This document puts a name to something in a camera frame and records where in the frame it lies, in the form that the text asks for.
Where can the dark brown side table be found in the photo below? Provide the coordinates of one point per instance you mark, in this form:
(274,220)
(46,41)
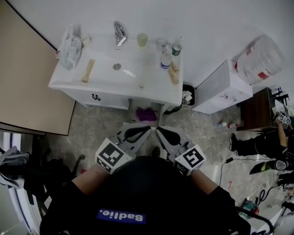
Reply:
(255,110)

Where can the white plastic bag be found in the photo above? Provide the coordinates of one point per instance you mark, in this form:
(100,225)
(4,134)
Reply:
(71,52)

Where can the person's right forearm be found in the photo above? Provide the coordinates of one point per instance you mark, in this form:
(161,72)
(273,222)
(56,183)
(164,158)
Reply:
(203,182)

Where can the clear drinking glass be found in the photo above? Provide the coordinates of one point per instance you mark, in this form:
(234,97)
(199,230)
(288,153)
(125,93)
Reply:
(162,44)

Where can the black office chair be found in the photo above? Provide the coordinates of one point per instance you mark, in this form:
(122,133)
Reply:
(57,169)

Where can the clear water jug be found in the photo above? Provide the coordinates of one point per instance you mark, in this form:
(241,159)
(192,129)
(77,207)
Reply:
(259,59)

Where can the gray garment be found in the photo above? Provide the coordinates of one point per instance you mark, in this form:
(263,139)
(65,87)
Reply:
(13,158)

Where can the white drawer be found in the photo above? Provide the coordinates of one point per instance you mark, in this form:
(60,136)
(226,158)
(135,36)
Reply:
(147,104)

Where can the person's right black shoe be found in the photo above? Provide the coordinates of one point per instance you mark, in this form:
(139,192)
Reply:
(155,152)

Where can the small white red bottle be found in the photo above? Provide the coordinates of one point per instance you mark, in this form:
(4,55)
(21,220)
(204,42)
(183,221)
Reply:
(233,126)

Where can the chrome faucet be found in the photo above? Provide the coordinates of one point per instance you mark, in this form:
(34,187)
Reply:
(119,34)

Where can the beige wooden panel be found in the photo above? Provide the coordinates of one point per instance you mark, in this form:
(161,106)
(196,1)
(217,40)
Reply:
(27,68)

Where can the green label water bottle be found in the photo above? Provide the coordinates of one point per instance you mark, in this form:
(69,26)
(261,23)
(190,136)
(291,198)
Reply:
(176,50)

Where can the white sink vanity cabinet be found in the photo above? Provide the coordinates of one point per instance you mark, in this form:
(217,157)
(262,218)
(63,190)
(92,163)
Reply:
(108,75)

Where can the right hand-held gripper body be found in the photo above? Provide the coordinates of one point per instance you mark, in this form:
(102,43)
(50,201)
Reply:
(190,159)

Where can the white water dispenser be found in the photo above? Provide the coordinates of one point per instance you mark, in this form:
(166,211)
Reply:
(216,89)

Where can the metal sink drain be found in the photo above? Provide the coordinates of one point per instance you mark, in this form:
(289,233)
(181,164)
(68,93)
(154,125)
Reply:
(117,66)

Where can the small white cup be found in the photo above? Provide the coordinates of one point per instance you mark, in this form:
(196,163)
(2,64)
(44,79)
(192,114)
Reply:
(87,39)

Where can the black rectangular waste bin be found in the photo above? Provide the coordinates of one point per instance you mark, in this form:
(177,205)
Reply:
(192,102)

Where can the small clear clip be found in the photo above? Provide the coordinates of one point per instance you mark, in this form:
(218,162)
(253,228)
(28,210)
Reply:
(141,86)

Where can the black mesh waste bin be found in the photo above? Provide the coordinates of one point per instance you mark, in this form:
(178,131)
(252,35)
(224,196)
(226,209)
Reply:
(172,110)

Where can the black metal tube frame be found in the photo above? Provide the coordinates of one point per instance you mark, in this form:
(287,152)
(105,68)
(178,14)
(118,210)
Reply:
(252,213)

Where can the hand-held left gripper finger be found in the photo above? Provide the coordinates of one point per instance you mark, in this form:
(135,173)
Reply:
(135,127)
(141,141)

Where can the small white blue bottle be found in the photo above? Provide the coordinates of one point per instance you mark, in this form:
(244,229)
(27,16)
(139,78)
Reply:
(221,124)

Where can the person's black shirt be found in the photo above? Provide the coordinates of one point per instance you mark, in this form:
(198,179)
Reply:
(147,190)

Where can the yellowish plastic cup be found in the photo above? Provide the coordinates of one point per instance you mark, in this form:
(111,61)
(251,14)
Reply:
(142,40)

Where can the beige cosmetic tube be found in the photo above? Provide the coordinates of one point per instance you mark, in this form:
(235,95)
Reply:
(173,76)
(88,70)
(175,66)

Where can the green red tool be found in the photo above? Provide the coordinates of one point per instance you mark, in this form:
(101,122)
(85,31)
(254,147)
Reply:
(250,208)

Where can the small white blue device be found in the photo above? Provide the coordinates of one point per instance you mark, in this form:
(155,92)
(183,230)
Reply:
(276,90)

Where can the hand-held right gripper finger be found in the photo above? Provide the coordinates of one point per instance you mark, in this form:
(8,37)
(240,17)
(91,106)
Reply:
(163,143)
(173,134)

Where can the blue label water bottle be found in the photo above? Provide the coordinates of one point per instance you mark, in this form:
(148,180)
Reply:
(165,63)

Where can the dark box of white tissues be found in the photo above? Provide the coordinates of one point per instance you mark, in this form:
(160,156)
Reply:
(278,105)

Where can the purple cloth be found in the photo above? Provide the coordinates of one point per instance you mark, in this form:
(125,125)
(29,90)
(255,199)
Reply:
(147,114)

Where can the crumpled white tissues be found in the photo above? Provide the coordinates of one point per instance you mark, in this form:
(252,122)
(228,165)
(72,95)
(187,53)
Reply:
(187,96)

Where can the person's left forearm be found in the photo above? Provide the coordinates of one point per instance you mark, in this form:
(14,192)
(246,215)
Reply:
(89,181)

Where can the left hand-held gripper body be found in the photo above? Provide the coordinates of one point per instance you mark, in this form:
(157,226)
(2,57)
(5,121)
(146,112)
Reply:
(112,156)

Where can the white metal rack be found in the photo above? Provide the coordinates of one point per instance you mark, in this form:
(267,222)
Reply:
(20,206)

